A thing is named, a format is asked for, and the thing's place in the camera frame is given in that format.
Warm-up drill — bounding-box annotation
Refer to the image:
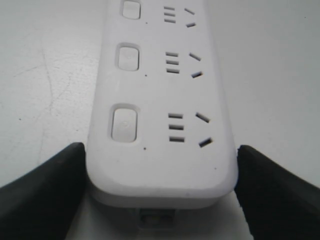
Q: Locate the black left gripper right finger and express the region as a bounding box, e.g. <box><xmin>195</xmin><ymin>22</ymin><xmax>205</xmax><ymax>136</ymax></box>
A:
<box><xmin>234</xmin><ymin>145</ymin><xmax>320</xmax><ymax>240</ymax></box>

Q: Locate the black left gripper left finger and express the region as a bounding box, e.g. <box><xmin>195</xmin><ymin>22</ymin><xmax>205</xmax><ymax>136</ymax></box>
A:
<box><xmin>0</xmin><ymin>142</ymin><xmax>87</xmax><ymax>240</ymax></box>

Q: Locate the white five-outlet power strip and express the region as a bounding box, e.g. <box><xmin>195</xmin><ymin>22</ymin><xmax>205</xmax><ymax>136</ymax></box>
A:
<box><xmin>86</xmin><ymin>0</ymin><xmax>238</xmax><ymax>229</ymax></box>

